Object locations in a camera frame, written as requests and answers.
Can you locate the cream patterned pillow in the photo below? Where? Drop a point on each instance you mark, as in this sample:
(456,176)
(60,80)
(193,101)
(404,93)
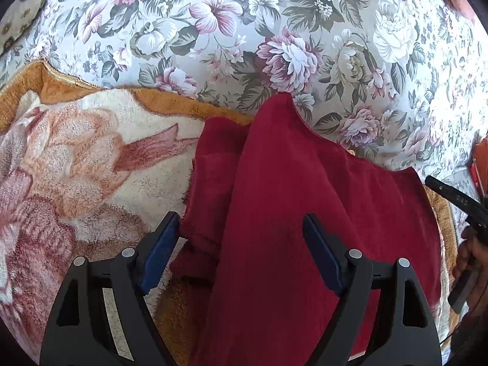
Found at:
(21,11)

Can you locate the dark red sweater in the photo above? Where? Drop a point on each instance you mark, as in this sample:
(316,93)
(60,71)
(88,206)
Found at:
(289,183)

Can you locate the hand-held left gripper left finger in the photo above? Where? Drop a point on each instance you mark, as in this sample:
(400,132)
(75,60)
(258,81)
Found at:
(158,255)

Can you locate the person's right hand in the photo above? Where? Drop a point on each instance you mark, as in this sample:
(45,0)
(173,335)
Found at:
(463,253)

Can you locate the floral bed sheet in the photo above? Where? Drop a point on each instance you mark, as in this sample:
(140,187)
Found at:
(267,7)

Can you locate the plush printed blanket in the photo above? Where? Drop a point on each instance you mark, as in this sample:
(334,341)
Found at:
(76,152)

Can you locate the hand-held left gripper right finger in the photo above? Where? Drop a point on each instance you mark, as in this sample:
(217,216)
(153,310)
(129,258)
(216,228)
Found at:
(324,255)

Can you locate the red object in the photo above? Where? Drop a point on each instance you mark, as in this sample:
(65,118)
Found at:
(479,171)

